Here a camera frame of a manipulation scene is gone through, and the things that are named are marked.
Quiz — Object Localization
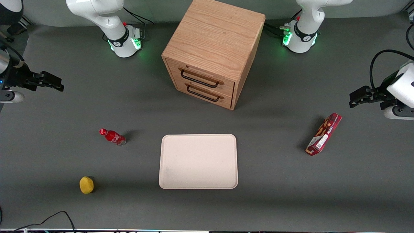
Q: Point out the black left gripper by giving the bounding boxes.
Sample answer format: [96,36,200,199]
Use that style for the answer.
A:
[349,70,405,111]

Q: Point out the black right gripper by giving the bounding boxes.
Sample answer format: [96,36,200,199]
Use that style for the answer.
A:
[5,63,64,92]

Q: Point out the red coke bottle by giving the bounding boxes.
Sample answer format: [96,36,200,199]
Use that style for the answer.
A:
[99,128,126,146]

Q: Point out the beige rectangular plastic tray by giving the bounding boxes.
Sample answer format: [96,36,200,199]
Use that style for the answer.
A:
[158,134,239,190]

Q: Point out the red tartan shortbread box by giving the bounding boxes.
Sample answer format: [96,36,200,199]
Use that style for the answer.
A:
[305,112,343,156]

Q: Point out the yellow lemon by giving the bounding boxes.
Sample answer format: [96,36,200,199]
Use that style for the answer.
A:
[79,176,94,194]

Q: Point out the oak wooden drawer cabinet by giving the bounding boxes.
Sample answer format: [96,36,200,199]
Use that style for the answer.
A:
[161,0,266,111]

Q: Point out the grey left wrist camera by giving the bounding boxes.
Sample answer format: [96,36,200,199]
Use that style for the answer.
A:
[384,106,414,121]

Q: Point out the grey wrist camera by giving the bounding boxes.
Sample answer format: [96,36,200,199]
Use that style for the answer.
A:
[384,106,414,121]
[0,91,25,104]

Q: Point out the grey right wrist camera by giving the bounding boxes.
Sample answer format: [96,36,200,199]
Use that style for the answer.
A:
[0,91,25,104]

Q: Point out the black left wrist cable loop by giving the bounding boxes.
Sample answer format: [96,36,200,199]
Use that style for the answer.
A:
[369,49,414,92]

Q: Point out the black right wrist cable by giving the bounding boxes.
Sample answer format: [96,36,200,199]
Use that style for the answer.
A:
[0,38,26,68]

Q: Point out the aluminium frame profile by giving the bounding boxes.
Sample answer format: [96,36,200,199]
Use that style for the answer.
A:
[20,14,35,28]

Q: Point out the black cable at table edge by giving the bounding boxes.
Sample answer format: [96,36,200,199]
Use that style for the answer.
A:
[406,22,414,51]

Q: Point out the black right arm base cable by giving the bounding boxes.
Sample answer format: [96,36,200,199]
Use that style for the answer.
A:
[122,6,155,40]

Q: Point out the black left arm base cables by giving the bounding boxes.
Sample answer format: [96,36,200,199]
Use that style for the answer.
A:
[263,10,303,39]

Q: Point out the thin black table cable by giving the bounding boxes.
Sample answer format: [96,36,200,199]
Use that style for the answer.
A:
[0,211,77,233]

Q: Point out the wooden drawer with black handle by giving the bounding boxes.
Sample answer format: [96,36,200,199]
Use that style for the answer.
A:
[175,77,234,110]
[166,59,235,98]

